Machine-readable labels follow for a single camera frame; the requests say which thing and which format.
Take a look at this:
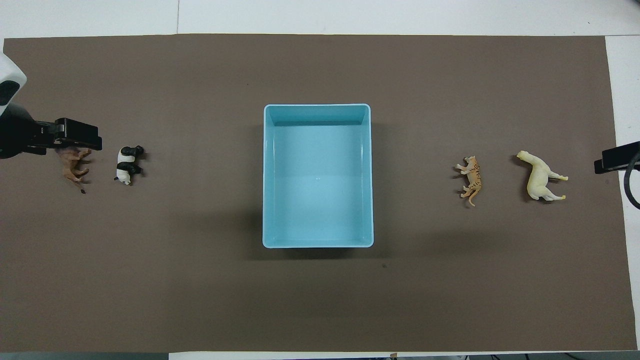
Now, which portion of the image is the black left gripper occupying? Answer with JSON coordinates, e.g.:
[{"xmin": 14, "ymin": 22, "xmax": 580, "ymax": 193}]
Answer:
[{"xmin": 0, "ymin": 102, "xmax": 103, "ymax": 160}]

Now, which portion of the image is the black and white panda toy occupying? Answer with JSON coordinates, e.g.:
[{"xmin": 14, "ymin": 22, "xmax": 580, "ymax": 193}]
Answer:
[{"xmin": 114, "ymin": 145, "xmax": 146, "ymax": 186}]

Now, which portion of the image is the brown lion toy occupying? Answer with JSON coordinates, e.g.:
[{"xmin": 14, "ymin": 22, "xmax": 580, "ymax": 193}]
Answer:
[{"xmin": 55, "ymin": 146, "xmax": 93, "ymax": 194}]

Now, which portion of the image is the light blue storage box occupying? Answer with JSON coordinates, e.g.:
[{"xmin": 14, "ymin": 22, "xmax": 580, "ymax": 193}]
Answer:
[{"xmin": 262, "ymin": 103, "xmax": 375, "ymax": 249}]

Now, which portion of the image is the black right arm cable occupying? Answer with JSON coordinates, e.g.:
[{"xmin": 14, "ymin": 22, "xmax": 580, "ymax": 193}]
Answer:
[{"xmin": 625, "ymin": 151, "xmax": 640, "ymax": 210}]

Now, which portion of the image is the cream horse toy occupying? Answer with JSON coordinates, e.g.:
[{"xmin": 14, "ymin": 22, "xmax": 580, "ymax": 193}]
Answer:
[{"xmin": 516, "ymin": 150, "xmax": 569, "ymax": 202}]

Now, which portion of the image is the brown table mat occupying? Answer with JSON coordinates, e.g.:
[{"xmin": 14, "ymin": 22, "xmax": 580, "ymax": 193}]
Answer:
[{"xmin": 0, "ymin": 34, "xmax": 638, "ymax": 353}]

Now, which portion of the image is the orange striped tiger toy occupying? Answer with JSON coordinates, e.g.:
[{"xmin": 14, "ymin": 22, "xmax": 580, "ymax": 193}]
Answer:
[{"xmin": 454, "ymin": 155, "xmax": 484, "ymax": 207}]

